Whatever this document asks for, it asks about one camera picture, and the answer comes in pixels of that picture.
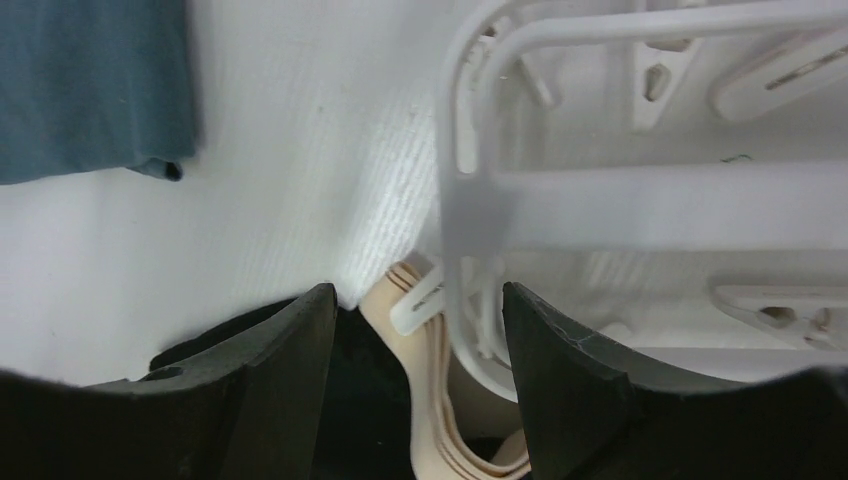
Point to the folded blue-grey cloth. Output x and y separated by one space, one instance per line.
95 85

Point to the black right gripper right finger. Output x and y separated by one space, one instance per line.
593 408

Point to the white clip hanger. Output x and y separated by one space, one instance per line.
791 206

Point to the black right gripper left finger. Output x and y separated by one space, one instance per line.
246 408

